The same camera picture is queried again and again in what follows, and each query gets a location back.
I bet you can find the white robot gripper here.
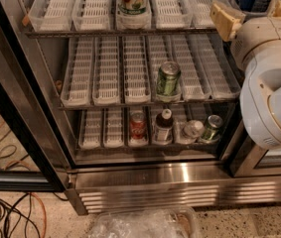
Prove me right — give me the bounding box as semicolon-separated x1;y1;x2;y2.
210;0;281;70

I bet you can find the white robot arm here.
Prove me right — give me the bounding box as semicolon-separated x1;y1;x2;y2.
210;0;281;149

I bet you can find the green soda can middle shelf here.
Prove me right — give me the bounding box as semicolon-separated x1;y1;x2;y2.
156;61;181;96

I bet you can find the green soda can shelf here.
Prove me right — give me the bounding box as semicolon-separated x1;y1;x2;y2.
201;115;223;141
156;61;181;96

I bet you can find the green soda can bottom shelf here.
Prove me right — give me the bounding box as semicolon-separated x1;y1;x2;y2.
201;115;223;141

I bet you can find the stainless steel fridge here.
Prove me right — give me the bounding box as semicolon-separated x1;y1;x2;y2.
0;0;281;216

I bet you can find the red coca-cola can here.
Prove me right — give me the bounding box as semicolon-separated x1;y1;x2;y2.
130;111;146;140

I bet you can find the open glass fridge door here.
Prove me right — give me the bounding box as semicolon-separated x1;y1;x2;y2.
0;0;73;191

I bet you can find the dark drink bottle white cap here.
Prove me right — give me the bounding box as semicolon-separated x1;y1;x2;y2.
153;108;175;143

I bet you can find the clear plastic bin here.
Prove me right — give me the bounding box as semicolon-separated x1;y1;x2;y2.
87;206;203;238

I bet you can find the top wire shelf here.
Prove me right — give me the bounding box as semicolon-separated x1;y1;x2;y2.
23;28;217;39

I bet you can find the wire shelf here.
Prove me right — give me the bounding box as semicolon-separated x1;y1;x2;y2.
23;28;217;39
76;142;218;152
59;98;238;111

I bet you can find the middle wire shelf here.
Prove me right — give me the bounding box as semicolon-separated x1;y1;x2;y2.
59;98;238;111

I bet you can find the bottom wire shelf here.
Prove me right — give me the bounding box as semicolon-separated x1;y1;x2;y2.
76;142;218;152

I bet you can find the orange cable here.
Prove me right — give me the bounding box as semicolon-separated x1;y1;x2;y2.
27;191;49;238

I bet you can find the black cable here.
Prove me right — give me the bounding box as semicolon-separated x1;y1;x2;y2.
0;191;44;238

